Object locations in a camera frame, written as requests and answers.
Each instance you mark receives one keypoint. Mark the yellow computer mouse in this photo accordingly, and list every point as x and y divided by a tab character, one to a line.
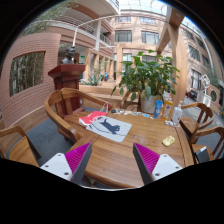
168	141

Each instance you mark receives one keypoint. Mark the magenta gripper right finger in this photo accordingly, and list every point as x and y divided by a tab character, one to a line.
153	166

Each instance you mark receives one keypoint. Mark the yellow bottle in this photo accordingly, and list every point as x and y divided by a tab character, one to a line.
167	109

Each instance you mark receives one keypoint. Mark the wooden chair right near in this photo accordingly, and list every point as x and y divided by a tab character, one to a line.
207	144

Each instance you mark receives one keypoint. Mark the wooden chair right far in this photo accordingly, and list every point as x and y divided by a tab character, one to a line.
204	119

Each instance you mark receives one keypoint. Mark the wooden chair left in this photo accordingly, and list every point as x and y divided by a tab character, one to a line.
16	146

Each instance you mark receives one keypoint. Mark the grey mouse pad with cat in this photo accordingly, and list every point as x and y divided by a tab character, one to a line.
110	128

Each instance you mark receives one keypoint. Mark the potted green plant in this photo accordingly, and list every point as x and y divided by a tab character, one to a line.
146	81

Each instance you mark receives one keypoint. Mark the red white booklet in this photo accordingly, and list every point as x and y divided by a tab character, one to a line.
87	120

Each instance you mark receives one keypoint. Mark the blue tube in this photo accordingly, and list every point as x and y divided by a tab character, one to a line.
157	108

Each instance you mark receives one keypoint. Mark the wooden chair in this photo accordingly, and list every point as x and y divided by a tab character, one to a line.
204	119
207	144
16	146

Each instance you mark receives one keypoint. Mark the wooden armchair behind table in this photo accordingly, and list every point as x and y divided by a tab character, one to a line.
59	107

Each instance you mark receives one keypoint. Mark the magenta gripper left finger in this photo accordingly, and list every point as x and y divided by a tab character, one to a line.
70	166

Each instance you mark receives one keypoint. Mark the dark bust statue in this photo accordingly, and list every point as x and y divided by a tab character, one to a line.
69	54

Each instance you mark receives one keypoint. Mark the white pump bottle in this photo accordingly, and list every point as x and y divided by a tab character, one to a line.
177	113

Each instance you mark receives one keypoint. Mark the red wooden pedestal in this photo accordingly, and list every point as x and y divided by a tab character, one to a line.
67	76

